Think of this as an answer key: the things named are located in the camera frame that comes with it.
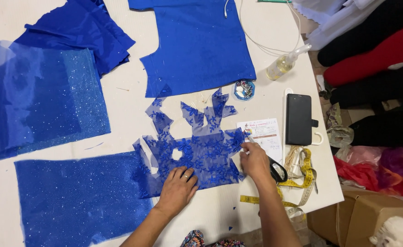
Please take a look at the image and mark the white fabric pile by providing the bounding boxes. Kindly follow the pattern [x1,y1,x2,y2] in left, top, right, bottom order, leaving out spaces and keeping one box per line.
[292,0,387,51]

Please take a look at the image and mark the heap of colourful fabrics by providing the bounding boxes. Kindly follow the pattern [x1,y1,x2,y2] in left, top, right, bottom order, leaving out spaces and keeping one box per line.
[326,103,403,206]

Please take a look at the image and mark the black phone case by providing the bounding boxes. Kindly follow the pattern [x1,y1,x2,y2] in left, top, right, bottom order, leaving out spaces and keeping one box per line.
[285,93,319,146]

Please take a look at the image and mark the yellow measuring tape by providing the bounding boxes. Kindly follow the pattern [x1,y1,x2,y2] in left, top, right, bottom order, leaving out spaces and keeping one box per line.
[240,148,318,217]

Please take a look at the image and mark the blue floral lace fabric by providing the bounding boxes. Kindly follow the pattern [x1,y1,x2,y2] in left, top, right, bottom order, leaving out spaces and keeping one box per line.
[132,89,247,199]

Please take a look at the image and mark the blue glitter fabric rectangle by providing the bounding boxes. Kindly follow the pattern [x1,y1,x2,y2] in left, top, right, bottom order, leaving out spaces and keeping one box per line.
[14,151,154,247]

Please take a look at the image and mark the person's floral patterned clothing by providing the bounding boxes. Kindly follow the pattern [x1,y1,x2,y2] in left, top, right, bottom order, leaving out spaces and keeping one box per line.
[180,230,246,247]

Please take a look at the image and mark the printed paper card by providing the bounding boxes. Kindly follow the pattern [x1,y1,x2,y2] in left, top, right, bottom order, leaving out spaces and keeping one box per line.
[236,118,283,165]

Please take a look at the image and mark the person's left hand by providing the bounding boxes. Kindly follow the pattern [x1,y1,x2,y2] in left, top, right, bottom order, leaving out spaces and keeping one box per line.
[154,166,199,216]

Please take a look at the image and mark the beige string bundle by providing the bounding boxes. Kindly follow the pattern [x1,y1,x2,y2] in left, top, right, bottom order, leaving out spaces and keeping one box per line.
[284,145,303,174]

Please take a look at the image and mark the large blue glitter tulle fabric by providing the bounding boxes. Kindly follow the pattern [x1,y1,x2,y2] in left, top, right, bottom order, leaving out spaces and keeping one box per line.
[0,40,111,164]

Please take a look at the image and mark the blue pin dish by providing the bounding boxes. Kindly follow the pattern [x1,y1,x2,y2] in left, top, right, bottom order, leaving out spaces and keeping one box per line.
[234,80,256,101]

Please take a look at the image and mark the heap of fabric rolls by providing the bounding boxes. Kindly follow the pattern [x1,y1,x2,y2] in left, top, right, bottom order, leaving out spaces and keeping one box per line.
[317,0,403,148]

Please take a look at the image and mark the white fluffy fabric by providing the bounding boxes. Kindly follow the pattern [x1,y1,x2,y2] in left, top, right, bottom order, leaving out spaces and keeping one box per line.
[369,216,403,247]

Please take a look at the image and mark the blue satin fabric piece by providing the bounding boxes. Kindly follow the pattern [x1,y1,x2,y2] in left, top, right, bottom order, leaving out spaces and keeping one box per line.
[15,0,136,78]

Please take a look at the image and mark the person's right hand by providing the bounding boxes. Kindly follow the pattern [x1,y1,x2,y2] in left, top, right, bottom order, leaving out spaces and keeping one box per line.
[239,141,274,183]

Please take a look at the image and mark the white cable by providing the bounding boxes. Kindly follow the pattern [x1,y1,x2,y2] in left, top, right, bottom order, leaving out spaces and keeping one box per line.
[224,0,302,57]

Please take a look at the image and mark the cardboard box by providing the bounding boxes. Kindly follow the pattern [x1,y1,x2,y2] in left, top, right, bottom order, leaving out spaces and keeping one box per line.
[307,185,403,247]

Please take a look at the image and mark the clear spray bottle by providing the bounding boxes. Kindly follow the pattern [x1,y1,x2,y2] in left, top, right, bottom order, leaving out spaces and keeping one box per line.
[265,43,312,81]

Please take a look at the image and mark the blue bodice fabric piece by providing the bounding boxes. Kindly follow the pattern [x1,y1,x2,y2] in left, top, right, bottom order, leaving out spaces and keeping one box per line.
[128,0,257,98]

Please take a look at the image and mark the black handled scissors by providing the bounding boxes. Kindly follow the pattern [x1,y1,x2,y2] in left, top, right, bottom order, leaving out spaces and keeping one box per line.
[248,135,288,183]

